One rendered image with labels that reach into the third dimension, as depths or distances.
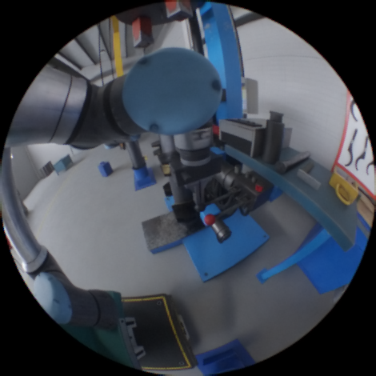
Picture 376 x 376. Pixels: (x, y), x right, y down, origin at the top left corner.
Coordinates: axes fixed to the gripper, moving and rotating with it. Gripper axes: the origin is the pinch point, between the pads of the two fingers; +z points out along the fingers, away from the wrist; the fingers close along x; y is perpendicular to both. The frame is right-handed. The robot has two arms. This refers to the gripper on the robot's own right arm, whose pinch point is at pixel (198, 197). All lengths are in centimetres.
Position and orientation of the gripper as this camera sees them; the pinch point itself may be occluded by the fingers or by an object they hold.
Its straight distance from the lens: 38.8
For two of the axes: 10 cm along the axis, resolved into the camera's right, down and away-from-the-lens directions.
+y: 4.0, 5.5, -7.4
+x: 9.1, -3.3, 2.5
